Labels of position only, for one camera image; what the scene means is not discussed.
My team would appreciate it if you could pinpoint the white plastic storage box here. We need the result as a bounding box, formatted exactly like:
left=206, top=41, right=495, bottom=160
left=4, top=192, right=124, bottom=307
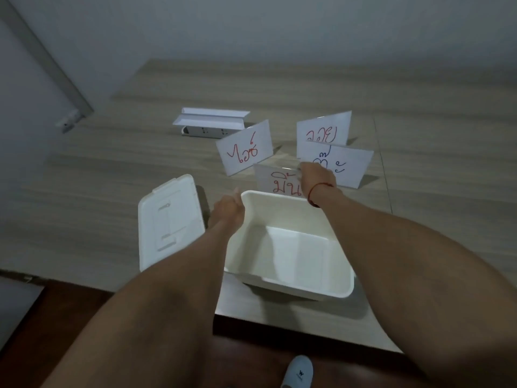
left=223, top=190, right=355, bottom=302

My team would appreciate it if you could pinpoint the person's left forearm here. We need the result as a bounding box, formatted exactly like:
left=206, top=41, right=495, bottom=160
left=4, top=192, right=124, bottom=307
left=40, top=223, right=233, bottom=388

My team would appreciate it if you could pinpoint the white card blue writing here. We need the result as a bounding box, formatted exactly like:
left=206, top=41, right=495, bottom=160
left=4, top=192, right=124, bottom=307
left=300, top=141, right=375, bottom=189

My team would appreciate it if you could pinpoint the white plastic box lid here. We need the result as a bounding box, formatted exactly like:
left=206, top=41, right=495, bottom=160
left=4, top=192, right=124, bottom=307
left=138, top=174, right=206, bottom=273

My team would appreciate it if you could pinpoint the white power strip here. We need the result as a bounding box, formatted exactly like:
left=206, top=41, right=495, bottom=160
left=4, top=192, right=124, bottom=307
left=180, top=125, right=245, bottom=139

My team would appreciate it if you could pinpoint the white slipper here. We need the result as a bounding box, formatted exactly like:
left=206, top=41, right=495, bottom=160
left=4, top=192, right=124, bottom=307
left=279, top=355, right=314, bottom=388

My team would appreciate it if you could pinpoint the person's right hand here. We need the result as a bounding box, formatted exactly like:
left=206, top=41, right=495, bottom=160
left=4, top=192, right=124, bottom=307
left=298, top=161, right=337, bottom=197

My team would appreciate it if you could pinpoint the white folded paper sheet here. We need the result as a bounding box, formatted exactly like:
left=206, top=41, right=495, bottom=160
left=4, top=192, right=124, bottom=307
left=172, top=108, right=250, bottom=130

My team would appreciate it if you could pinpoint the white card red writing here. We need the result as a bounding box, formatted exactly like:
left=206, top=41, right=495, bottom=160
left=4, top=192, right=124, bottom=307
left=215, top=119, right=272, bottom=177
left=296, top=110, right=352, bottom=159
left=253, top=163, right=309, bottom=198

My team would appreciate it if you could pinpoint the person's right forearm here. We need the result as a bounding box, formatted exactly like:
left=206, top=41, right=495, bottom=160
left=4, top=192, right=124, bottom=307
left=309, top=185, right=517, bottom=388

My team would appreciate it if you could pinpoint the red string bracelet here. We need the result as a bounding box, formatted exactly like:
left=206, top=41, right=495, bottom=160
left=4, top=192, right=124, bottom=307
left=306, top=182, right=336, bottom=209

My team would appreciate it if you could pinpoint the grey metal door frame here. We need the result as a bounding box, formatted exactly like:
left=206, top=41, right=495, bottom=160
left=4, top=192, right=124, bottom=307
left=0, top=0, right=94, bottom=118

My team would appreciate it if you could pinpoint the person's left hand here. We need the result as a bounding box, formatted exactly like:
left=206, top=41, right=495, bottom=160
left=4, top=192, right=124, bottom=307
left=208, top=187, right=246, bottom=235

